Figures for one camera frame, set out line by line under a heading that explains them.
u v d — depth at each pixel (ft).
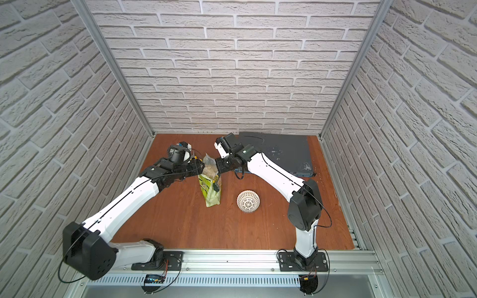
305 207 1.51
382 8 2.27
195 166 2.33
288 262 2.39
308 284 2.28
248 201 2.94
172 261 2.41
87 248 1.27
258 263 2.55
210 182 2.54
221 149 2.22
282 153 3.47
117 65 2.87
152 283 2.35
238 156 1.91
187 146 2.43
